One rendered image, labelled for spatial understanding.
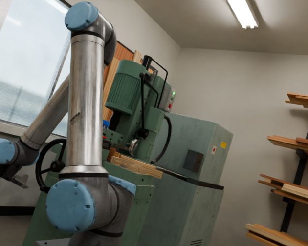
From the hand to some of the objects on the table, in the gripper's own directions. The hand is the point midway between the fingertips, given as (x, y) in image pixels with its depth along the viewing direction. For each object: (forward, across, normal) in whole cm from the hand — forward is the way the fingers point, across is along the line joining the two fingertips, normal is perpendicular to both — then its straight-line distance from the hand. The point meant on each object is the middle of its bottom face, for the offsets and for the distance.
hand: (20, 185), depth 133 cm
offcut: (+27, -22, -32) cm, 47 cm away
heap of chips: (+31, -33, -34) cm, 56 cm away
